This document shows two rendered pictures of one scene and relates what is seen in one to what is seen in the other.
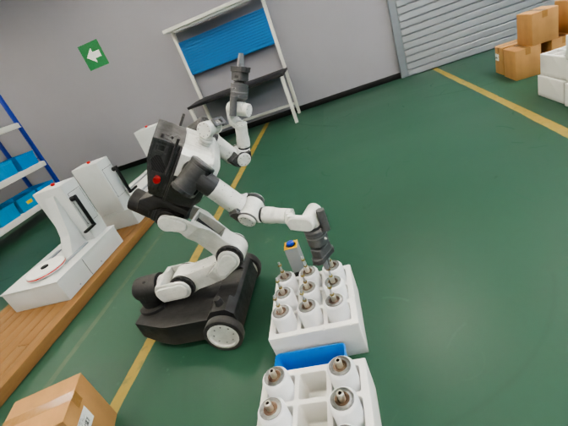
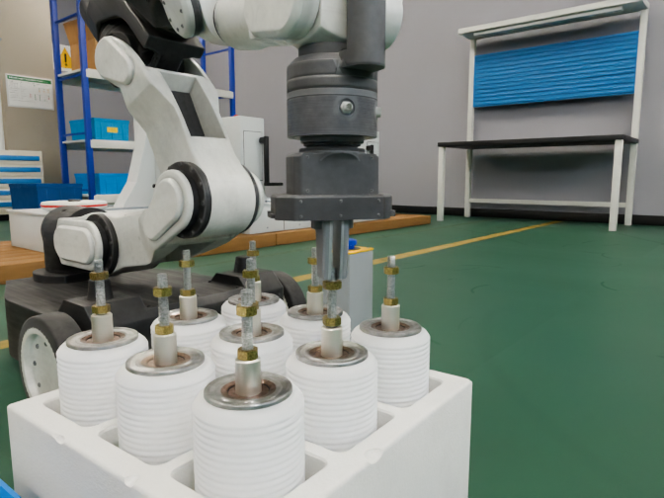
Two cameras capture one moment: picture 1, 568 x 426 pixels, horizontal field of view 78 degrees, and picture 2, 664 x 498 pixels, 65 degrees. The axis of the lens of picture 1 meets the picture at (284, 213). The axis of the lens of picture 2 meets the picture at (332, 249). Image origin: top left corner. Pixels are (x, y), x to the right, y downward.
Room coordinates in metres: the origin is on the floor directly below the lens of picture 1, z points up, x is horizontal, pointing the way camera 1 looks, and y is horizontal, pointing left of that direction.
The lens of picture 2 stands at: (0.78, -0.30, 0.43)
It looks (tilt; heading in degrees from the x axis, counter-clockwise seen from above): 8 degrees down; 23
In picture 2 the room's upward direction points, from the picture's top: straight up
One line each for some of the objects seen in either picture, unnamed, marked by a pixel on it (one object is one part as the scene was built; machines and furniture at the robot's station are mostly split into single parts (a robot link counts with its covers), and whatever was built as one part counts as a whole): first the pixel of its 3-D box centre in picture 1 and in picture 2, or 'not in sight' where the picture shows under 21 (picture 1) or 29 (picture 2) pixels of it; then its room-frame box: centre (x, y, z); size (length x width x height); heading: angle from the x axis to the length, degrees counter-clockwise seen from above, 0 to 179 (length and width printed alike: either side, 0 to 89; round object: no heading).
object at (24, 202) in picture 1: (18, 204); not in sight; (5.69, 3.82, 0.36); 0.50 x 0.38 x 0.21; 73
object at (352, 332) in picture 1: (318, 313); (254, 461); (1.29, 0.02, 0.09); 0.39 x 0.39 x 0.18; 76
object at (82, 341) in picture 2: (281, 311); (103, 339); (1.20, 0.17, 0.25); 0.08 x 0.08 x 0.01
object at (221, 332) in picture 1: (224, 333); (54, 370); (1.39, 0.49, 0.10); 0.20 x 0.05 x 0.20; 74
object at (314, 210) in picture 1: (314, 221); (347, 34); (1.26, -0.11, 0.57); 0.11 x 0.11 x 0.11; 58
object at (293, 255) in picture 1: (299, 268); (344, 339); (1.59, 0.03, 0.16); 0.07 x 0.07 x 0.31; 76
